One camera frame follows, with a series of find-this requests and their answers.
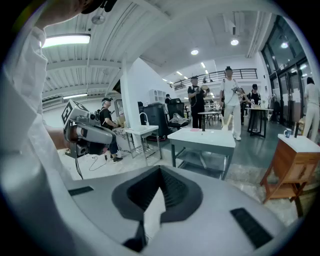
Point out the black sink faucet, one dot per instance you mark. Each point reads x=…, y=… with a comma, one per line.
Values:
x=203, y=120

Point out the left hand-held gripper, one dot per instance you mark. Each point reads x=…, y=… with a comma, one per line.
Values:
x=75, y=112

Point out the white arched faucet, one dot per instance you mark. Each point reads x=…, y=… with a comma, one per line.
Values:
x=140, y=120

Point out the white sink with marble edge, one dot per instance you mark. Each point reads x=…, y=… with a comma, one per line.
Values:
x=142, y=130

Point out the rectangular ceiling lamp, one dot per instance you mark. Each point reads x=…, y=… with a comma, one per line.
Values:
x=66, y=40

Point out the short black faucet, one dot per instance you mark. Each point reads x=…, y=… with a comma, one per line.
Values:
x=296, y=130

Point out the white shelf cabinet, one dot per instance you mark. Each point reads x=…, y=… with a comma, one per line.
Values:
x=157, y=95

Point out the beige cloth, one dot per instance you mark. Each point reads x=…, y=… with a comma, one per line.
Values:
x=178, y=118

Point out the black head-worn camera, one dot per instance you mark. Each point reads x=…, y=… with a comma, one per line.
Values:
x=100, y=5

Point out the glass entrance doors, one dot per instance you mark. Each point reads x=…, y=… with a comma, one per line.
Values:
x=285, y=75

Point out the black office chair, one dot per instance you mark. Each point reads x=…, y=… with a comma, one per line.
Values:
x=176, y=107

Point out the brown wooden cabinet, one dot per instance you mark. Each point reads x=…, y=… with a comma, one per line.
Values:
x=290, y=165

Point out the round white table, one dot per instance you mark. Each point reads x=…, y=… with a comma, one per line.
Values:
x=208, y=113

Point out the pink sponge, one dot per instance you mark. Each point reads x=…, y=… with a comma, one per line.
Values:
x=195, y=130

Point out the black balcony railing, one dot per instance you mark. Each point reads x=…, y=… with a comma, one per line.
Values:
x=217, y=73

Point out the black framed table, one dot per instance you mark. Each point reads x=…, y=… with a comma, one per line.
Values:
x=260, y=110

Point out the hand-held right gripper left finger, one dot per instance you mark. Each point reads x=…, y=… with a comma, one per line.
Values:
x=105, y=212

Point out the person's white shirt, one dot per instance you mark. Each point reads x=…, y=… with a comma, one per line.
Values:
x=27, y=87

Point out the round ceiling light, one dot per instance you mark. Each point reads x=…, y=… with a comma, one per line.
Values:
x=234, y=42
x=194, y=52

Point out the blue mug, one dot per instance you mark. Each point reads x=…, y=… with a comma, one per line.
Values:
x=287, y=133

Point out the person's left forearm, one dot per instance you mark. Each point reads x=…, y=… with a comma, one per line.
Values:
x=58, y=138

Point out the grey metal sink stand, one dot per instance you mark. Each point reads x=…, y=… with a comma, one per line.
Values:
x=197, y=148

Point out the large black machine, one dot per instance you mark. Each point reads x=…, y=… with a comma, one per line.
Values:
x=155, y=117

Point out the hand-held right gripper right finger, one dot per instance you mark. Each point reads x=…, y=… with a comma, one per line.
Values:
x=220, y=212

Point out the small white sink top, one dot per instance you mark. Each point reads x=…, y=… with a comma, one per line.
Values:
x=302, y=145

